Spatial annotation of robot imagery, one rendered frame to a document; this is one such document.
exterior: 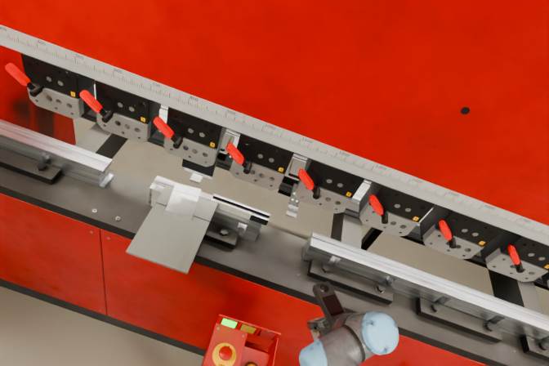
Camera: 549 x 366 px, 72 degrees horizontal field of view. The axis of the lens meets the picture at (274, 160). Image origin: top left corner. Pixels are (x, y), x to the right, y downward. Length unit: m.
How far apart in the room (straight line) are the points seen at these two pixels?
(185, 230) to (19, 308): 1.21
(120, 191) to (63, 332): 0.92
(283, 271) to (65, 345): 1.17
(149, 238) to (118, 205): 0.26
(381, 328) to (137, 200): 0.91
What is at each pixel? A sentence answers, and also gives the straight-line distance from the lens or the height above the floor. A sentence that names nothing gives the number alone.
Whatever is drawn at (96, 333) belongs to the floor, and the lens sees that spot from 2.13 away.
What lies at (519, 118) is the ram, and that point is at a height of 1.65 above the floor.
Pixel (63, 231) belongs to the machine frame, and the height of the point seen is 0.73.
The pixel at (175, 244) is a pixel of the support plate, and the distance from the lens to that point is 1.16.
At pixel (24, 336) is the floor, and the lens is 2.18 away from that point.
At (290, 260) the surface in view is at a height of 0.87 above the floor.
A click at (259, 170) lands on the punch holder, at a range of 1.06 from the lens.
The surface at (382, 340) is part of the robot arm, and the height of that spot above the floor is 1.33.
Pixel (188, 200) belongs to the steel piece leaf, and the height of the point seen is 1.00.
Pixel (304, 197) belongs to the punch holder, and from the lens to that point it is 1.10.
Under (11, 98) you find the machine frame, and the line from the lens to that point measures 1.86.
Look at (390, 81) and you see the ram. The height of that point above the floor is 1.62.
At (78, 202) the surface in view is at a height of 0.87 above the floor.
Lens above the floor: 2.00
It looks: 43 degrees down
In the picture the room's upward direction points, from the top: 22 degrees clockwise
